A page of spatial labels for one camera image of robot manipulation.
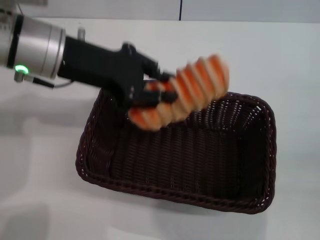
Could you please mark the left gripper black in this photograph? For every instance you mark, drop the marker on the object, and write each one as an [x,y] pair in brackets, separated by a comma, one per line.
[105,67]

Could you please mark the orange striped bread loaf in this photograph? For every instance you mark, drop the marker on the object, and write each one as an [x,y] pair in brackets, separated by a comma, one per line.
[197,87]

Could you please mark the dark brown woven basket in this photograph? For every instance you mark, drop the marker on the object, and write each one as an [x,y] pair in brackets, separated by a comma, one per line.
[175,162]

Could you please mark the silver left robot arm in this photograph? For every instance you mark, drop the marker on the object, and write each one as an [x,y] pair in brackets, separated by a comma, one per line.
[32,45]

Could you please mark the silver knob connector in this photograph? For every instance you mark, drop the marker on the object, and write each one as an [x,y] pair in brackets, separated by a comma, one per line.
[81,34]

